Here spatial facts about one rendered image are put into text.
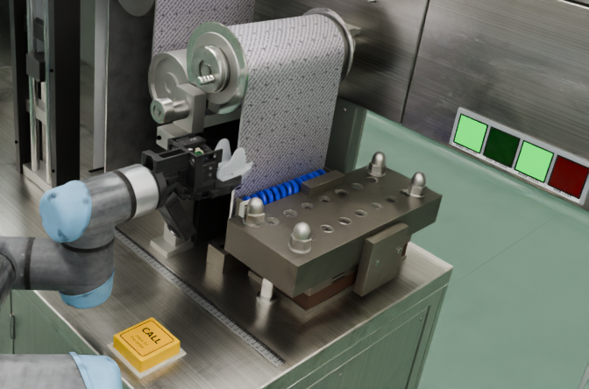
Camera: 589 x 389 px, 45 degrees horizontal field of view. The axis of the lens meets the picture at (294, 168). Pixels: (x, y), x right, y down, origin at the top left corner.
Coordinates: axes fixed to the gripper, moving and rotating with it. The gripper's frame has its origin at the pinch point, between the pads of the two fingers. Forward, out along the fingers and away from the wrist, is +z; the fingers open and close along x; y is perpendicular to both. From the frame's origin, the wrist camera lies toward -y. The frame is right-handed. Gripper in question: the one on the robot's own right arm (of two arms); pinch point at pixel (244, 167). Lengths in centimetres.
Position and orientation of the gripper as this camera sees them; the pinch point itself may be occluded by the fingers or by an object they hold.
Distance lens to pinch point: 119.4
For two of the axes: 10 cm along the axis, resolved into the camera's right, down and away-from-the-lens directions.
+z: 6.9, -2.4, 6.9
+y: 1.4, -8.8, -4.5
